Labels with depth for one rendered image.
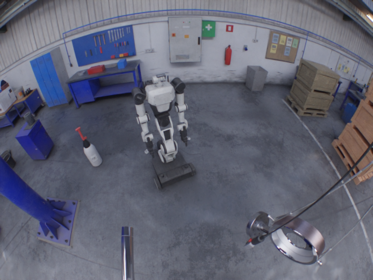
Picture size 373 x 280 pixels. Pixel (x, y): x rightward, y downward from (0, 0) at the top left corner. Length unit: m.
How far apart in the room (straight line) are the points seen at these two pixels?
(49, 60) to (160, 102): 4.11
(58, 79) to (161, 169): 4.02
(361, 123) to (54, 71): 7.42
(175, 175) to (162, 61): 3.25
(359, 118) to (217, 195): 3.32
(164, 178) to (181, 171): 0.26
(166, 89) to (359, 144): 3.75
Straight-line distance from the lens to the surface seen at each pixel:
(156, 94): 1.53
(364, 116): 3.97
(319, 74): 4.42
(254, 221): 1.12
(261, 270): 2.24
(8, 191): 2.12
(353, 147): 4.09
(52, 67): 5.16
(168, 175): 2.22
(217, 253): 2.09
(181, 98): 1.74
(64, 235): 2.66
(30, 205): 2.30
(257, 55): 5.20
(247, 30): 4.89
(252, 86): 4.83
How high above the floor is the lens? 2.06
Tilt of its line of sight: 45 degrees down
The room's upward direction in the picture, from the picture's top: 1 degrees counter-clockwise
